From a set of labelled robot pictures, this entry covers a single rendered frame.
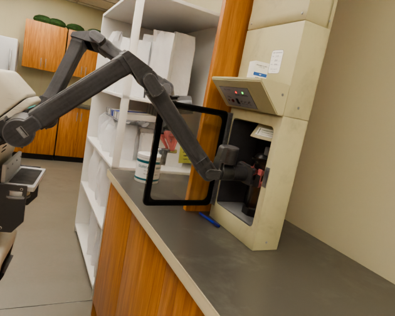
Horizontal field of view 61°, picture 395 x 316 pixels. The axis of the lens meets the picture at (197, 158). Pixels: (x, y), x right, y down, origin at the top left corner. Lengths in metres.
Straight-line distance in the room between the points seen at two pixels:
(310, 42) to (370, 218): 0.68
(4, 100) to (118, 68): 0.38
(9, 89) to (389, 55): 1.31
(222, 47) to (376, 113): 0.64
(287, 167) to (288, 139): 0.10
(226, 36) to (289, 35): 0.32
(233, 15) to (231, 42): 0.10
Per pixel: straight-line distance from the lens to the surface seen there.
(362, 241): 1.44
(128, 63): 0.99
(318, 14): 1.20
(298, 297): 1.02
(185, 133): 1.08
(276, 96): 1.09
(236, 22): 1.44
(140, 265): 1.43
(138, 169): 1.76
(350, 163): 1.46
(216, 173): 1.15
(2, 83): 1.17
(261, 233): 1.20
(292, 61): 1.14
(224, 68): 1.41
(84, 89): 1.00
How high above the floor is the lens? 1.40
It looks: 9 degrees down
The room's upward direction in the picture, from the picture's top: 11 degrees clockwise
